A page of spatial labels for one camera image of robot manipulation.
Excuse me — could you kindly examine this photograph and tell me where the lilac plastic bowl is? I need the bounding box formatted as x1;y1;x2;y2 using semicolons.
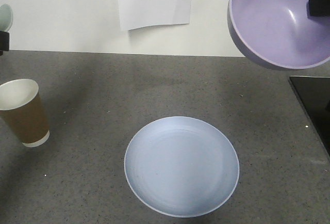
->
227;0;329;70

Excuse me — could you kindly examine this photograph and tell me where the brown paper cup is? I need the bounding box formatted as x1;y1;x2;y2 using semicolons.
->
1;79;50;148

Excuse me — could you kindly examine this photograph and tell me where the pale green plastic spoon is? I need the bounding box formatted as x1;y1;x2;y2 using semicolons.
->
0;4;13;32

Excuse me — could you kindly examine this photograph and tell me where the black induction cooktop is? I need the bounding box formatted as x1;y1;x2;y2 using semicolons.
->
289;75;329;160

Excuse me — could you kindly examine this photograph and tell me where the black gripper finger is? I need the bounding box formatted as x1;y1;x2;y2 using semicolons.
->
0;31;10;55
308;0;330;17

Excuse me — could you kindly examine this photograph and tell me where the light blue plate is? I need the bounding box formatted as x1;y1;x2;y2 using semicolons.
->
124;116;240;218

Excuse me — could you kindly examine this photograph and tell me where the white paper on wall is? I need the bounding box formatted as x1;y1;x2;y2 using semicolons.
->
118;0;192;30

